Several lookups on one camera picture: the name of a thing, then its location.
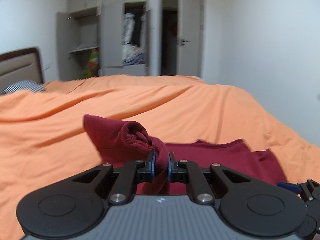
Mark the dark red long-sleeve sweater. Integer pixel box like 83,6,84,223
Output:
82,114,288,196

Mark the orange bed sheet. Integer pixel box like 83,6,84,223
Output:
1,76,319,239

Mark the colourful bag in wardrobe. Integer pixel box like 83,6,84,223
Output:
82,48,99,79

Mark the pile of folded bedding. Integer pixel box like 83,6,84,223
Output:
122,44,145,66

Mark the grey room door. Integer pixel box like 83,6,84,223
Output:
177,0,204,77

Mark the checkered pillow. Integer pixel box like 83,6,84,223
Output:
2,80,46,95

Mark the white hanging jacket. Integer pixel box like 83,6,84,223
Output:
122,12,135,44

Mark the brown padded headboard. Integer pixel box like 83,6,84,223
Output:
0,47,43,91

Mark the grey wardrobe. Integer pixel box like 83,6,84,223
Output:
56,0,150,81

